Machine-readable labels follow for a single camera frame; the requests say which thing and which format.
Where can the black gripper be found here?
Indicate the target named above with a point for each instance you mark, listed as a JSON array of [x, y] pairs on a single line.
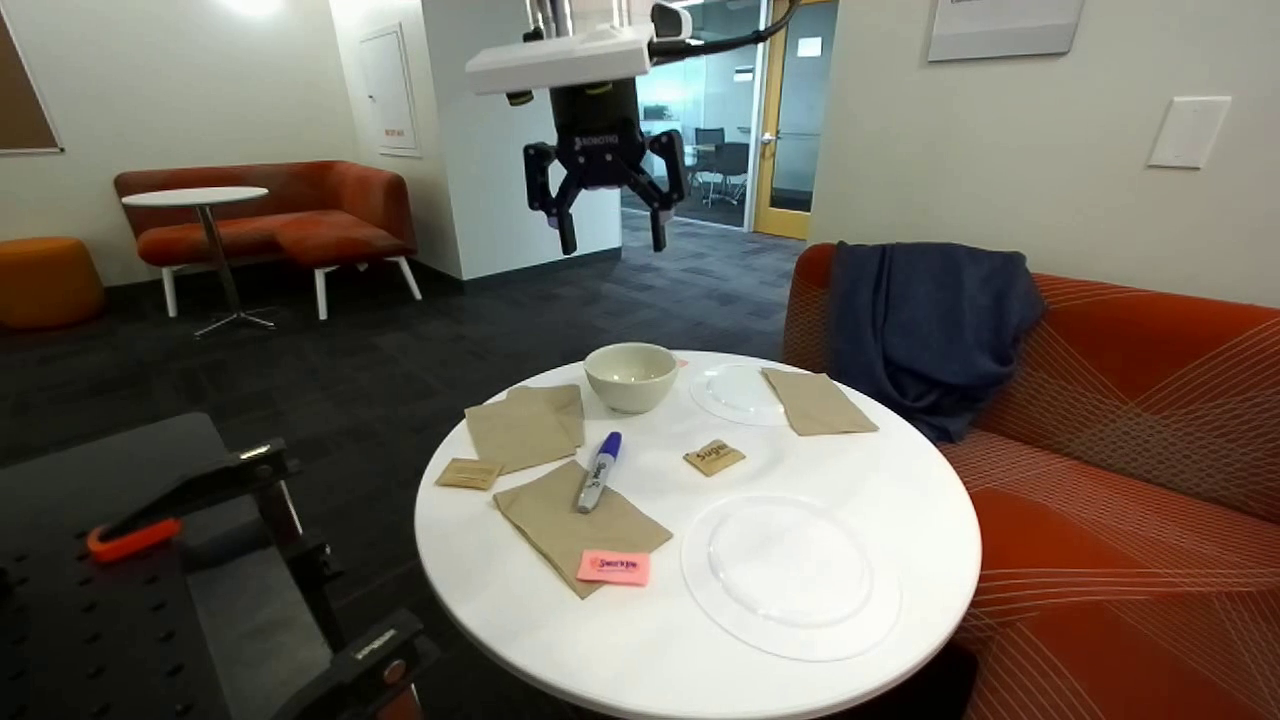
[[603, 122]]

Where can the grey marker with blue cap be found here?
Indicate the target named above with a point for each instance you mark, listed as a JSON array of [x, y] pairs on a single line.
[[596, 472]]

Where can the white ceramic bowl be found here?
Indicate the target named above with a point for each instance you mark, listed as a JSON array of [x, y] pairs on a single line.
[[635, 382]]

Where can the black office chair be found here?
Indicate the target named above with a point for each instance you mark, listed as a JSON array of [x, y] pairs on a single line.
[[726, 167]]

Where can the yellow wooden door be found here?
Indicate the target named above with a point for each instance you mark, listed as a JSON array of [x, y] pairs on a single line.
[[769, 122]]

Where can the white access panel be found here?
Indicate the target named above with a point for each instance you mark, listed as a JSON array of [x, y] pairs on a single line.
[[387, 87]]

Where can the small white plate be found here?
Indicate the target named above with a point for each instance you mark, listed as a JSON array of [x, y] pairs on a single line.
[[729, 393]]

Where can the red lounge sofa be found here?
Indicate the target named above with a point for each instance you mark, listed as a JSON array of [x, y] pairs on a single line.
[[321, 213]]

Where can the printed brown sugar packet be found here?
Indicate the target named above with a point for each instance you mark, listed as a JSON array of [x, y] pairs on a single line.
[[714, 457]]

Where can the small plain brown packet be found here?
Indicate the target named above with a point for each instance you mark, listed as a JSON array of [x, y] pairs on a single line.
[[468, 472]]

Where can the large brown paper napkin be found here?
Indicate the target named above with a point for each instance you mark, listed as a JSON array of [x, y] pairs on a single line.
[[547, 520]]

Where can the dark blue jacket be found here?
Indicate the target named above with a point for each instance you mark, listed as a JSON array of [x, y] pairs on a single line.
[[926, 324]]

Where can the pink sweetener packet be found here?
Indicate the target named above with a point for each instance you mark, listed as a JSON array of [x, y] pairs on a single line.
[[613, 567]]

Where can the small round side table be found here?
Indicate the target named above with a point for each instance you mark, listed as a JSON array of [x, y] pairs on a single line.
[[193, 199]]

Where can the large white plate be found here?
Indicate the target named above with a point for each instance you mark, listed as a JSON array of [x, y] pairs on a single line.
[[791, 575]]

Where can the orange round ottoman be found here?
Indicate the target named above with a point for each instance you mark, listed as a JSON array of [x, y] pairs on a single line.
[[46, 282]]

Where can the brown framed board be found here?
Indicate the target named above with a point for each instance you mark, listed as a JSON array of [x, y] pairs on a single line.
[[21, 103]]

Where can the orange patterned sofa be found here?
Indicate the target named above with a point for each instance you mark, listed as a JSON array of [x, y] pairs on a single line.
[[1135, 533]]

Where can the black robot cart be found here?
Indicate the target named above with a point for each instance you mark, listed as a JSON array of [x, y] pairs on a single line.
[[93, 624]]

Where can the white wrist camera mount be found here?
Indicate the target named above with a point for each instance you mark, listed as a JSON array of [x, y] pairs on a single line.
[[563, 60]]

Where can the white wall picture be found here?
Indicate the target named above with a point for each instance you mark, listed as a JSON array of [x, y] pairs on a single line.
[[1001, 24]]

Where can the white wall panel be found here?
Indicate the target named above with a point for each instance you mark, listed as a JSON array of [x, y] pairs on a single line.
[[1191, 131]]

